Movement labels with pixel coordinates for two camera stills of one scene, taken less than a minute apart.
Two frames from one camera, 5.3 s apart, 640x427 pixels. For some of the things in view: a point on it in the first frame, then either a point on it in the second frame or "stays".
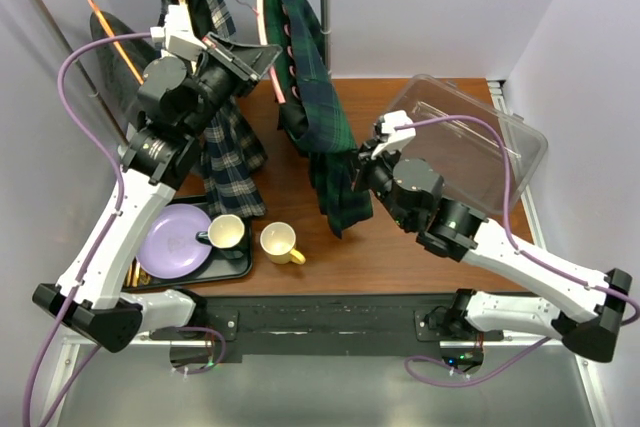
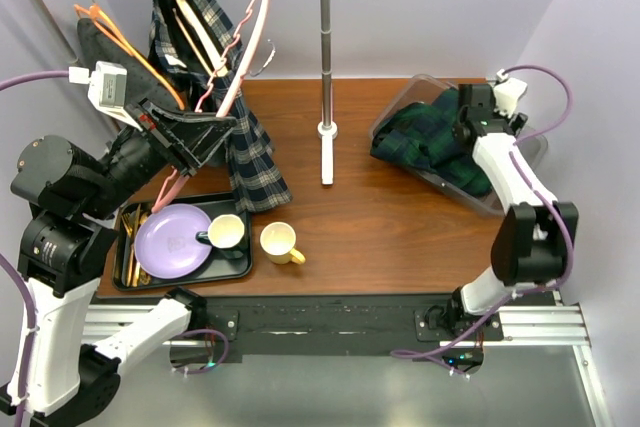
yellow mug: [277, 241] stays
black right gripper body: [377, 173] to [518, 123]
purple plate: [168, 247] stays
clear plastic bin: [467, 154] stays
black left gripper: [244, 63] to [202, 131]
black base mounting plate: [330, 324] stays
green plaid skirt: [313, 117] to [422, 134]
